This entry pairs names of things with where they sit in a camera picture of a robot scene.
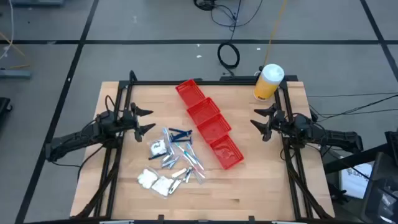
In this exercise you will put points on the black floor clamp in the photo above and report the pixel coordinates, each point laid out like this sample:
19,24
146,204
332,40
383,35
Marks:
339,194

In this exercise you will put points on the teal bagged toothbrush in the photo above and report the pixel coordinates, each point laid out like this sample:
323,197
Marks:
185,151

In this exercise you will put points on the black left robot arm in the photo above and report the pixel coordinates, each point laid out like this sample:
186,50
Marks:
77,137

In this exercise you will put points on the grey floor plate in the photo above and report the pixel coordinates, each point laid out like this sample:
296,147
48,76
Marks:
15,73
37,2

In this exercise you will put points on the black aluminium table frame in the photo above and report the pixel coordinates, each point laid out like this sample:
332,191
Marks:
149,83

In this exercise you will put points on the silver aluminium extrusion piece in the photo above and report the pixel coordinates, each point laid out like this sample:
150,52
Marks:
284,222
116,222

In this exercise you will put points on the black stand beam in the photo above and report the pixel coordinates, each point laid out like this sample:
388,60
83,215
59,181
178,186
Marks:
348,161

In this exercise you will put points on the clear bagged metal parts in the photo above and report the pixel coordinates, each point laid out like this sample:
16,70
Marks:
194,168

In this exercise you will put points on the blue white bagged toothbrush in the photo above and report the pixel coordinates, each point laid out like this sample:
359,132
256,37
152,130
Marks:
167,138

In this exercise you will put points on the dark blue disposable razor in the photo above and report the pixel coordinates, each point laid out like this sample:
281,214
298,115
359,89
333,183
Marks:
157,156

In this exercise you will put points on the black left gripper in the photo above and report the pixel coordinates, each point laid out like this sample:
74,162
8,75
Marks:
129,119

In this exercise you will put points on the bagged white cotton pads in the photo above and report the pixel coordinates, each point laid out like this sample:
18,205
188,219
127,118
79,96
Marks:
146,178
158,147
161,186

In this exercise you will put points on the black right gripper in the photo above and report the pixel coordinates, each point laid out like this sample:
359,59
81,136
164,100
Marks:
276,123

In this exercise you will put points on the silver metal nail clipper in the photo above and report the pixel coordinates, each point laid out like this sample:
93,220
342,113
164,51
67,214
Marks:
179,173
172,162
187,175
174,186
167,158

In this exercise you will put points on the black plastic bin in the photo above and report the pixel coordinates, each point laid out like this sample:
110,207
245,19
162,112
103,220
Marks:
381,193

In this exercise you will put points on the yellow white-lidded wipes canister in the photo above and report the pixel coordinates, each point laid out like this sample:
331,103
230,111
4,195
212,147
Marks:
269,82

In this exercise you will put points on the white printed box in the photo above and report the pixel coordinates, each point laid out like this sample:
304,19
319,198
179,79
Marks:
354,180

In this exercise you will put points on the black floor equipment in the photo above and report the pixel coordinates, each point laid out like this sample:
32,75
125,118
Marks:
3,107

